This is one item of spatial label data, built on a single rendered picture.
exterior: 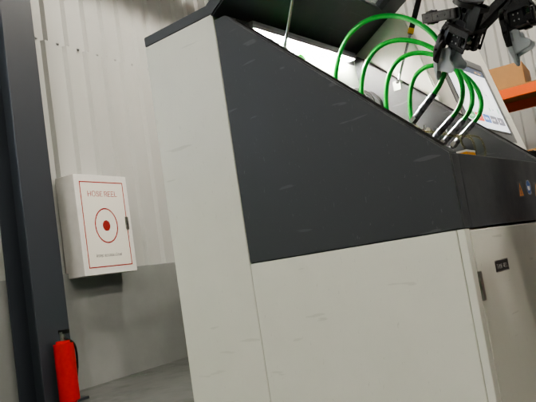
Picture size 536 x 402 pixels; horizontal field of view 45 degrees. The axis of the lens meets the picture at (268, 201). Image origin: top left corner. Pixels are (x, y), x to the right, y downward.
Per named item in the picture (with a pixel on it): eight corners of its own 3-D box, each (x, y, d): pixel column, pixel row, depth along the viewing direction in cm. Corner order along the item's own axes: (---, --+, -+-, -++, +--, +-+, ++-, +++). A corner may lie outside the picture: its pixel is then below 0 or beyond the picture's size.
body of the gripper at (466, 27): (460, 57, 154) (475, 8, 147) (433, 43, 159) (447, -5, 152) (480, 52, 158) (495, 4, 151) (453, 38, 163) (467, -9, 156)
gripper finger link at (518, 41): (533, 57, 164) (526, 23, 165) (510, 65, 167) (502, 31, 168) (536, 60, 166) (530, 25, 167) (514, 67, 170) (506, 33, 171)
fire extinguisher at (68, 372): (69, 405, 467) (61, 330, 472) (55, 405, 474) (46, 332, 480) (87, 399, 481) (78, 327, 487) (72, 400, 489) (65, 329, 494)
